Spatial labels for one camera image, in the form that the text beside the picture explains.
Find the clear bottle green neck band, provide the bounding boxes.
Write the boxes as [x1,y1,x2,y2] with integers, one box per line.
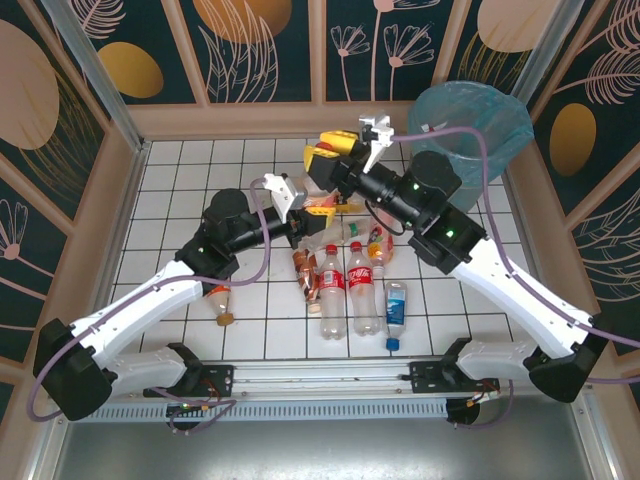
[299,219,372,251]

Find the aluminium frame rail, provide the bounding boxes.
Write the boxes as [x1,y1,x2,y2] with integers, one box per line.
[47,353,596,402]

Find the grey sheet metal panel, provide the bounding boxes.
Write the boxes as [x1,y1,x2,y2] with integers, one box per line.
[49,394,621,480]

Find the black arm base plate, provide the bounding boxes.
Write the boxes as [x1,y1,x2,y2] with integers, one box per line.
[408,360,502,397]
[143,363,237,398]

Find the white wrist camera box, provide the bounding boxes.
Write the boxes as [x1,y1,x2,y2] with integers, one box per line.
[358,113,397,175]
[262,172,308,224]

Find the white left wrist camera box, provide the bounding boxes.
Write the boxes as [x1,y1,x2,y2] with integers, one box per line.
[262,172,308,224]

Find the grey slotted cable duct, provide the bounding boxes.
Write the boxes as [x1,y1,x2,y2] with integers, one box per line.
[94,402,450,422]

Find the orange juice plastic bottle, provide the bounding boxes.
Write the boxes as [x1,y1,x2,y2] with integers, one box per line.
[308,191,374,215]

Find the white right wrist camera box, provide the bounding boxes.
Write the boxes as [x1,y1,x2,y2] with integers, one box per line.
[358,113,397,175]

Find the aluminium corner post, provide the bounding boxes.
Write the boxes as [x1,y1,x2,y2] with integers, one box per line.
[39,0,151,151]
[509,0,596,101]

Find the orange label bottle tan cap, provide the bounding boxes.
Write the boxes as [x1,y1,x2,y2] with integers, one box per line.
[205,284,236,328]

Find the grey mesh waste bin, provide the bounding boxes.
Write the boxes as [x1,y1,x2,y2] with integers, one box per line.
[447,172,490,214]

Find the brown crushed plastic bottle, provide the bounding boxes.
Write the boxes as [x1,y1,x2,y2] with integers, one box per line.
[291,248,322,315]

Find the blue label bottle blue cap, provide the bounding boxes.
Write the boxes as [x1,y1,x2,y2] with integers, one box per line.
[383,280,411,351]

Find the small circuit board with wires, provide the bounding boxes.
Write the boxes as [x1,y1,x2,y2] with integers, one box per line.
[166,400,212,417]

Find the blue plastic bin liner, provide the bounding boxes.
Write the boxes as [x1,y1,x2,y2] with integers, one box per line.
[406,79,535,187]

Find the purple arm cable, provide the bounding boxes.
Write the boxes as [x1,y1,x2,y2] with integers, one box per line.
[392,124,640,431]
[27,175,275,435]

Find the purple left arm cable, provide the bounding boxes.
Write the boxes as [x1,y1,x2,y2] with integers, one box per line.
[27,175,275,435]

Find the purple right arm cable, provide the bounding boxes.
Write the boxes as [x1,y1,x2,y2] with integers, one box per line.
[392,124,640,431]

